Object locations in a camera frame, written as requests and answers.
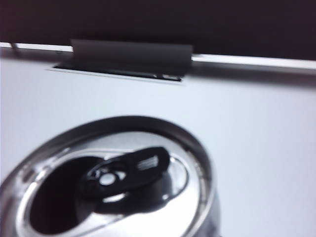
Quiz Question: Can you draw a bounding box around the silver printed metal can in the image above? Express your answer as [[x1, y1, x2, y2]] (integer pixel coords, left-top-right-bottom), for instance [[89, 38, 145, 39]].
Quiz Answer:
[[0, 115, 222, 237]]

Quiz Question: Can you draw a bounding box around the grey cable slot flap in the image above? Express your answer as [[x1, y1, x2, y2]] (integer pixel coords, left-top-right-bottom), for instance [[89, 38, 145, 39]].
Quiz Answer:
[[70, 39, 193, 76]]

